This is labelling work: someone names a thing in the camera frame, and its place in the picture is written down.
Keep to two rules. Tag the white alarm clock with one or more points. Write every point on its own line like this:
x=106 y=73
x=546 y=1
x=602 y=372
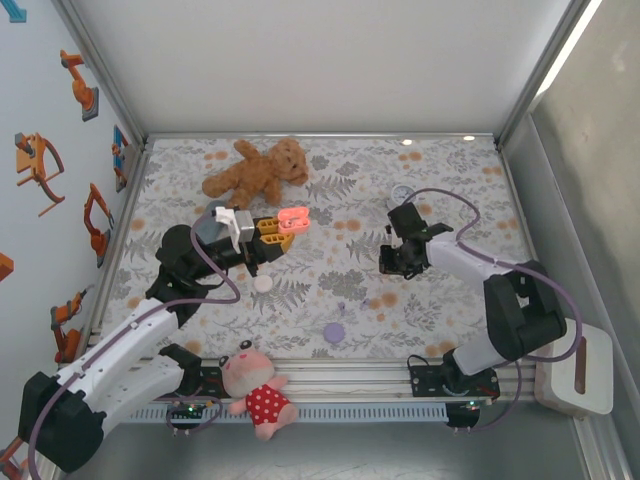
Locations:
x=401 y=191

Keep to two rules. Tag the small black controller board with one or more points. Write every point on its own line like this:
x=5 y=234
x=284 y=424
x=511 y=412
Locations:
x=192 y=409
x=462 y=415

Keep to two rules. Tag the white tissue box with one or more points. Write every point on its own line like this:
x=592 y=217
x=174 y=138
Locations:
x=595 y=390

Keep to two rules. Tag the aluminium side rail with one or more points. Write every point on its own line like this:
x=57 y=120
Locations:
x=515 y=200
x=129 y=200

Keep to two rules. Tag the purple earbud case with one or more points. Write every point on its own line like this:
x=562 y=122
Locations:
x=334 y=333

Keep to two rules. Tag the brown teddy bear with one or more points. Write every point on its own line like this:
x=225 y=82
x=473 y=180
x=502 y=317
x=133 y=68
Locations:
x=255 y=175

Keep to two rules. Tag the aluminium back rail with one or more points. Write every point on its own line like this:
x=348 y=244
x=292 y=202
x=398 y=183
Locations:
x=320 y=135

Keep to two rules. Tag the aluminium front rail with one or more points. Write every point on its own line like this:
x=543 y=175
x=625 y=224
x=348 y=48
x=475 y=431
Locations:
x=350 y=382

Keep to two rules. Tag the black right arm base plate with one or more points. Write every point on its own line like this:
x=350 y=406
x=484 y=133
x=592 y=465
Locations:
x=425 y=380

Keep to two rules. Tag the floral table mat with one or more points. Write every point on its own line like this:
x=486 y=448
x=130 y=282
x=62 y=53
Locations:
x=290 y=345

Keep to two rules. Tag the blue and orange machine sticker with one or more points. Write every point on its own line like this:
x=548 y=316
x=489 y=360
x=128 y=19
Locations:
x=120 y=150

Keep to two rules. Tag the blue wall sticker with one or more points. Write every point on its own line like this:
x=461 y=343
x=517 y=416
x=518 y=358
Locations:
x=15 y=12

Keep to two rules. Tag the white earbud case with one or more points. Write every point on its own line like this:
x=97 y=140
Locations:
x=264 y=285

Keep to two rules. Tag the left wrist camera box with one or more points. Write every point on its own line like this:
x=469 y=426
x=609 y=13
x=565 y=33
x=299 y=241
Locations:
x=245 y=225

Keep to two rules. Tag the salmon pink earbud case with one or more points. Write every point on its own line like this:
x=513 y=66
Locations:
x=295 y=227

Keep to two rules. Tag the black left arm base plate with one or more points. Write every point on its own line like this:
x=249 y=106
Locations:
x=210 y=377

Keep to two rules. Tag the small orange block sticker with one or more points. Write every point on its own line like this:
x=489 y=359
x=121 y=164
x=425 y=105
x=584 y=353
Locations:
x=5 y=265

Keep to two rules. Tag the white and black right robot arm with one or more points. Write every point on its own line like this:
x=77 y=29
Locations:
x=525 y=320

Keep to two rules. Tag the blue-grey pouch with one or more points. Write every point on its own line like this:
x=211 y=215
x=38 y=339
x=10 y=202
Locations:
x=210 y=227

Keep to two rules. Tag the aluminium frame post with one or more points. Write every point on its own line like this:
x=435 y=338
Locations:
x=544 y=70
x=104 y=70

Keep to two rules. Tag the pink plush toy red dress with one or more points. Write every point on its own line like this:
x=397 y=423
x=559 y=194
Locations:
x=265 y=400

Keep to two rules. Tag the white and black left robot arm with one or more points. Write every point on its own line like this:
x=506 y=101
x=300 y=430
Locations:
x=115 y=370

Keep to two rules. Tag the orange gripper claw sticker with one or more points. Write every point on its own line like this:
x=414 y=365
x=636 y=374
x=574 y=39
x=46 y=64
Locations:
x=35 y=160

